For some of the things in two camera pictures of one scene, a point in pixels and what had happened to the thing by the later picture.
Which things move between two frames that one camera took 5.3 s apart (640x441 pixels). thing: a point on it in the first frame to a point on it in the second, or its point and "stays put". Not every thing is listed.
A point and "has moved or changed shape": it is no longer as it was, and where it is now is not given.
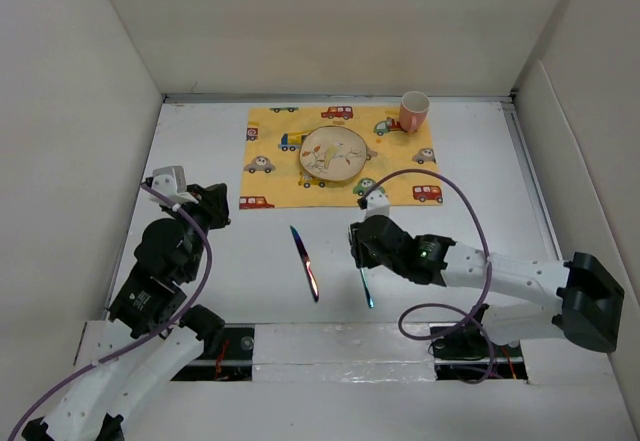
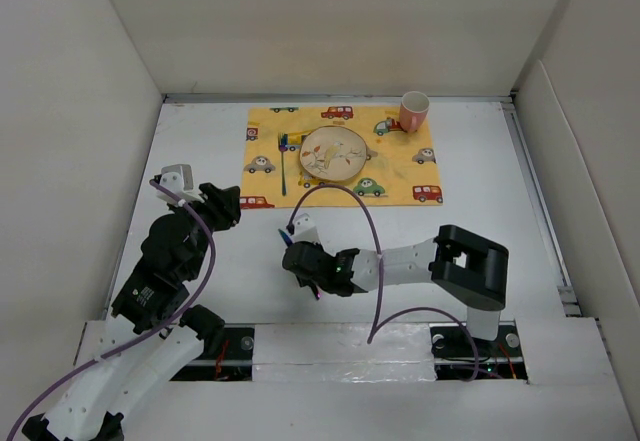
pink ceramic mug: x=413 y=110 stays put
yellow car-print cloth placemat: x=272 y=174 stays put
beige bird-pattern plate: x=333 y=153 stays put
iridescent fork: x=371 y=300 has moved or changed shape
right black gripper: x=361 y=257 to x=315 y=246
